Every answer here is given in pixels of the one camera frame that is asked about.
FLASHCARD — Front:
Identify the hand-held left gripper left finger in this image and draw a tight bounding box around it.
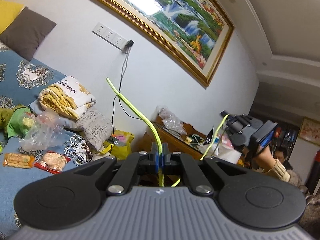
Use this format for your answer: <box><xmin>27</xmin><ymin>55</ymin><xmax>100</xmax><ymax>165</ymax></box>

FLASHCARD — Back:
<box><xmin>72</xmin><ymin>142</ymin><xmax>160</xmax><ymax>196</ymax></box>

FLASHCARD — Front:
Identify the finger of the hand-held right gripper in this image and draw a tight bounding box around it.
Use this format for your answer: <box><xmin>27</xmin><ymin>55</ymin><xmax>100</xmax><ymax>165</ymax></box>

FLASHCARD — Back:
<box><xmin>226</xmin><ymin>120</ymin><xmax>245</xmax><ymax>135</ymax></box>
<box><xmin>219</xmin><ymin>109</ymin><xmax>253</xmax><ymax>128</ymax></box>

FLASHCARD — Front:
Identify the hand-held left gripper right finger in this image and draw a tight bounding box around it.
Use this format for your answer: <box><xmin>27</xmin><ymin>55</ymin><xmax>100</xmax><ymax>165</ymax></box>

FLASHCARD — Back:
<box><xmin>161</xmin><ymin>142</ymin><xmax>248</xmax><ymax>196</ymax></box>

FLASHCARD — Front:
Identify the neon yellow shoelace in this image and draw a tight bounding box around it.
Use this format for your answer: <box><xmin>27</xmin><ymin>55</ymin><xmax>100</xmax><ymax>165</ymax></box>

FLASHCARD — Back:
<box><xmin>106</xmin><ymin>77</ymin><xmax>230</xmax><ymax>188</ymax></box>

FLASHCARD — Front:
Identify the person's right forearm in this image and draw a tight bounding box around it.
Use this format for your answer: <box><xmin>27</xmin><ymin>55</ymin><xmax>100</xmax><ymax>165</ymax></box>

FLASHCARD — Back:
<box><xmin>261</xmin><ymin>158</ymin><xmax>292</xmax><ymax>182</ymax></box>

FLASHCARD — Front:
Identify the person's right hand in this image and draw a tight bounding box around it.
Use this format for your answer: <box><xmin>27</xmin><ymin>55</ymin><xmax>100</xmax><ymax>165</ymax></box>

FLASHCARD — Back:
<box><xmin>252</xmin><ymin>146</ymin><xmax>275</xmax><ymax>171</ymax></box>

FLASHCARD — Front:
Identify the round wooden table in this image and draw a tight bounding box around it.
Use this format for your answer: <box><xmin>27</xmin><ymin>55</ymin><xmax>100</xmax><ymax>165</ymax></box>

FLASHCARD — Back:
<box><xmin>144</xmin><ymin>121</ymin><xmax>240</xmax><ymax>167</ymax></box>

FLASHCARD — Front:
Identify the black snack bag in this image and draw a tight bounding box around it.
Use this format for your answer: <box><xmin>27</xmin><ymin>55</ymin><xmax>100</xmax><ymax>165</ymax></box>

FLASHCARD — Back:
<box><xmin>205</xmin><ymin>126</ymin><xmax>215</xmax><ymax>150</ymax></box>

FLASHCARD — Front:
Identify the yellow plastic bag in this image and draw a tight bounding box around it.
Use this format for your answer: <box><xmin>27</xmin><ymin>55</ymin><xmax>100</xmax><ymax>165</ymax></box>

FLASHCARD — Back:
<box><xmin>102</xmin><ymin>129</ymin><xmax>135</xmax><ymax>160</ymax></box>

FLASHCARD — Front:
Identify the crumpled clear plastic bag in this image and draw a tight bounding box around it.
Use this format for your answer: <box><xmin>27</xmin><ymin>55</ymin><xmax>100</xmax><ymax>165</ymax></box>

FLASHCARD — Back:
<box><xmin>156</xmin><ymin>105</ymin><xmax>187</xmax><ymax>135</ymax></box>

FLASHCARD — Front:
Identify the small framed picture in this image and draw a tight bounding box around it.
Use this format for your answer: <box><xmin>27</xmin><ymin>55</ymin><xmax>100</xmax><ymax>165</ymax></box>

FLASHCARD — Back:
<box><xmin>297</xmin><ymin>117</ymin><xmax>320</xmax><ymax>147</ymax></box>

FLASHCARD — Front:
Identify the grey printed pillow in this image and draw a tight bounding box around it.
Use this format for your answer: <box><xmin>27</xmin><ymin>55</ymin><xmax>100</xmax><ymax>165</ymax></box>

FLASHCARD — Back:
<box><xmin>75</xmin><ymin>109</ymin><xmax>114</xmax><ymax>153</ymax></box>

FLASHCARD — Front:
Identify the red-edged snack packet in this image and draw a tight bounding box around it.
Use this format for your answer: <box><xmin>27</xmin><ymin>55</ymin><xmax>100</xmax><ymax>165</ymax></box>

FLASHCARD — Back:
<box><xmin>34</xmin><ymin>151</ymin><xmax>72</xmax><ymax>174</ymax></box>

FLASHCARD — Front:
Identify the yellow white printed quilt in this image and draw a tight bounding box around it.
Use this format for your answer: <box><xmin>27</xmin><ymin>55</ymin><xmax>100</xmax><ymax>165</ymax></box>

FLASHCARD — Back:
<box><xmin>39</xmin><ymin>75</ymin><xmax>97</xmax><ymax>120</ymax></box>

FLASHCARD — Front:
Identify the black charger plug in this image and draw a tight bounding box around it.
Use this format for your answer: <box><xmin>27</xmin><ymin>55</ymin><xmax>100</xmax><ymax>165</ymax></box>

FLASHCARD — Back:
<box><xmin>124</xmin><ymin>40</ymin><xmax>135</xmax><ymax>54</ymax></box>

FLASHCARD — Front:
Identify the framed landscape painting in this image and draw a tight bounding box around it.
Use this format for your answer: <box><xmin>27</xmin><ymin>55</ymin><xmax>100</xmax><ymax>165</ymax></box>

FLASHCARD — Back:
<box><xmin>62</xmin><ymin>0</ymin><xmax>235</xmax><ymax>88</ymax></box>

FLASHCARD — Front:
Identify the light blue folded cloth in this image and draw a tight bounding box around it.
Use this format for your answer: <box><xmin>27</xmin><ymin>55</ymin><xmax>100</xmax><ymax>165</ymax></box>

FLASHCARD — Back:
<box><xmin>29</xmin><ymin>101</ymin><xmax>75</xmax><ymax>130</ymax></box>

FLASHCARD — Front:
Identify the orange biscuit packet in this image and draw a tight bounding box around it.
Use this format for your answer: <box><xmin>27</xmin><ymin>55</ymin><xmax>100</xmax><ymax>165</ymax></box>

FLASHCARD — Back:
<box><xmin>2</xmin><ymin>152</ymin><xmax>35</xmax><ymax>169</ymax></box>

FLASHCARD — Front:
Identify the blue patterned sofa cover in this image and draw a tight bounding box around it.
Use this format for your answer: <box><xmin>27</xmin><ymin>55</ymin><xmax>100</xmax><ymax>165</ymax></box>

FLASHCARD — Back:
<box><xmin>0</xmin><ymin>41</ymin><xmax>93</xmax><ymax>238</ymax></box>

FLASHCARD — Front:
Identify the green cloth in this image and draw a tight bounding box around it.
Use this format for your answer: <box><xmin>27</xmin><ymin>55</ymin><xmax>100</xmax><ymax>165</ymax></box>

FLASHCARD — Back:
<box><xmin>0</xmin><ymin>104</ymin><xmax>33</xmax><ymax>138</ymax></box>

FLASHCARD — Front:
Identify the dark grey cushion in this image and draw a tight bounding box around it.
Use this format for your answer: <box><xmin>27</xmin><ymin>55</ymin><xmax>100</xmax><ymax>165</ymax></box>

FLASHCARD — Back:
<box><xmin>0</xmin><ymin>6</ymin><xmax>57</xmax><ymax>62</ymax></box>

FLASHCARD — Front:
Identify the yellow cushion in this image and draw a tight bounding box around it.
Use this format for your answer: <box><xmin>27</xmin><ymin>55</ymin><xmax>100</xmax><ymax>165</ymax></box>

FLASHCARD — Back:
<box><xmin>0</xmin><ymin>0</ymin><xmax>24</xmax><ymax>34</ymax></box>

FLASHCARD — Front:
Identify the mint green cable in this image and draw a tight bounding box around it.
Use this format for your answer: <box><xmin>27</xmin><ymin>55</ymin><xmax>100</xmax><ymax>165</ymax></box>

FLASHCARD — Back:
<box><xmin>189</xmin><ymin>134</ymin><xmax>204</xmax><ymax>147</ymax></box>

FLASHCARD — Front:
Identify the thin black cable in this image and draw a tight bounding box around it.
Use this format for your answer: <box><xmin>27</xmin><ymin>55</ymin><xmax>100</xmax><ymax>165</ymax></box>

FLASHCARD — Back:
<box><xmin>111</xmin><ymin>52</ymin><xmax>130</xmax><ymax>140</ymax></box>

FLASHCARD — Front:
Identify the white wall socket strip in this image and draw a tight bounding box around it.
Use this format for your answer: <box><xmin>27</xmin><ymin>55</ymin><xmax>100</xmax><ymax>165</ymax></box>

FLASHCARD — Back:
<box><xmin>92</xmin><ymin>22</ymin><xmax>125</xmax><ymax>50</ymax></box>

